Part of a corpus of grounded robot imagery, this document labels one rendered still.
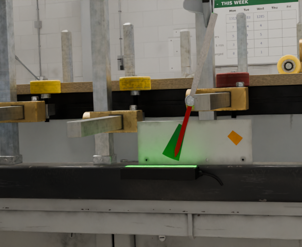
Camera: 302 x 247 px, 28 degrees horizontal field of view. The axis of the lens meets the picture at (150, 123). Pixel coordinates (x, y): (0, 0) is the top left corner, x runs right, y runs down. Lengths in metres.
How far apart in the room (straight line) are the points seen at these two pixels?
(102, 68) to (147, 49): 7.54
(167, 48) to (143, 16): 0.58
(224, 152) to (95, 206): 0.35
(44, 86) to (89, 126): 0.43
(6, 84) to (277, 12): 7.21
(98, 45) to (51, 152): 0.42
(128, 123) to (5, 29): 0.39
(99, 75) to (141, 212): 0.34
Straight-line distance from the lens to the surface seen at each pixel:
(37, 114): 1.50
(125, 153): 1.66
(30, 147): 1.76
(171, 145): 1.39
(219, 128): 1.37
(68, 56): 2.66
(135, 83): 1.53
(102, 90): 1.44
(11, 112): 1.46
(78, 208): 1.51
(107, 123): 1.32
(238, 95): 1.36
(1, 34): 1.55
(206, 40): 1.32
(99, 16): 1.45
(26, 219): 1.58
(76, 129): 1.18
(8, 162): 1.55
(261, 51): 8.56
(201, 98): 1.12
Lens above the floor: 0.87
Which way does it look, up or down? 3 degrees down
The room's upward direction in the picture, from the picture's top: 2 degrees counter-clockwise
